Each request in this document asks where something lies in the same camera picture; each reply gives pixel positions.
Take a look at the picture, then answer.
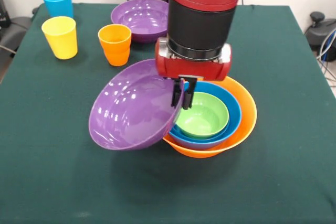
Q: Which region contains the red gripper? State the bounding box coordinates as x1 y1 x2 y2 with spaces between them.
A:
154 37 233 111

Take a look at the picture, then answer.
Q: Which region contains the green bowl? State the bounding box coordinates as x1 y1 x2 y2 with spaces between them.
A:
175 92 230 139

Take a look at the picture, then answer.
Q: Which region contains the large blue bowl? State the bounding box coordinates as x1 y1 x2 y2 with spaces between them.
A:
167 81 242 151

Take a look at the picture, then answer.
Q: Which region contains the purple bowl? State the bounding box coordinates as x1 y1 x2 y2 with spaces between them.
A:
88 58 185 152
110 0 170 44

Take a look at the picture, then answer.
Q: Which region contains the small light blue bowl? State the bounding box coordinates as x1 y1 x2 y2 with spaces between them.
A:
171 119 231 142

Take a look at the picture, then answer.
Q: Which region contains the orange cup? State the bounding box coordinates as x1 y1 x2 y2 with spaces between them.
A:
98 24 132 67

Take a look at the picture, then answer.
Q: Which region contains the large orange bowl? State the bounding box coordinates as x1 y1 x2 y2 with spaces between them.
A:
162 76 258 159

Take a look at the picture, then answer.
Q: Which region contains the yellow cup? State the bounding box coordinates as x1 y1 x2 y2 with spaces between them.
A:
41 16 78 60

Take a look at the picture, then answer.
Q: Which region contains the dark green tablecloth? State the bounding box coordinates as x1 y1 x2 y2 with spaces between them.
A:
0 3 336 224

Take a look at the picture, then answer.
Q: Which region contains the black floor base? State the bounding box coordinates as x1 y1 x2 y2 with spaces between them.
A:
304 11 336 51

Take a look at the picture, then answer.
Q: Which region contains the blue cup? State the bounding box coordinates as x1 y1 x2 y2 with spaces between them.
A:
41 0 74 19

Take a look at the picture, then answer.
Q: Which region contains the bundle of cables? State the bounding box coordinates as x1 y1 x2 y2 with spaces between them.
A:
316 28 336 88

